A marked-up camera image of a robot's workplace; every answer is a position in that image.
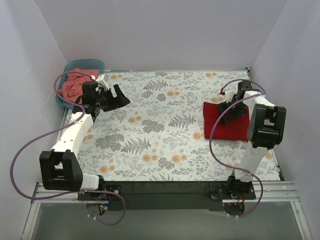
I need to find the blue plastic basket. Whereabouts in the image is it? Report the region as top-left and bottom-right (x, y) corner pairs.
(55, 59), (105, 109)

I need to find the purple cable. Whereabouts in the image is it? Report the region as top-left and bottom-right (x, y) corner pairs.
(10, 70), (127, 226)
(209, 79), (267, 219)

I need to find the aluminium frame rail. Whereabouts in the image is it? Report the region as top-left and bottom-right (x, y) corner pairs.
(22, 181), (88, 238)

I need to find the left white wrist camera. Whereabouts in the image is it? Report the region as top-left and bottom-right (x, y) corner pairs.
(91, 74), (110, 91)

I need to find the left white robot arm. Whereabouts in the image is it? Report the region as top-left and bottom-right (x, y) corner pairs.
(39, 81), (130, 200)

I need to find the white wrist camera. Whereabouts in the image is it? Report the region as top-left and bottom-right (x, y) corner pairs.
(91, 74), (110, 91)
(220, 88), (236, 104)

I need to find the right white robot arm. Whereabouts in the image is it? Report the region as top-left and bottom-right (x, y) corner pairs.
(217, 79), (287, 199)

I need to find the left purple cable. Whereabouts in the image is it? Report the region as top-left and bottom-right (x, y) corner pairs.
(10, 70), (127, 226)

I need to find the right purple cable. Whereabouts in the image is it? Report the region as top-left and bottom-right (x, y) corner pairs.
(209, 79), (267, 219)

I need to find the floral patterned table mat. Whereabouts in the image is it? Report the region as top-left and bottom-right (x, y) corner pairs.
(77, 70), (249, 181)

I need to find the pink t shirt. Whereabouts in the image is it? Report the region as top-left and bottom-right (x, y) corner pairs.
(58, 68), (99, 103)

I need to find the dark red t shirt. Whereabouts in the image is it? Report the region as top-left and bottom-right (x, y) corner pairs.
(203, 102), (250, 142)

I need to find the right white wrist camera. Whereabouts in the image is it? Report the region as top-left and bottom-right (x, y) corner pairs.
(220, 88), (236, 104)

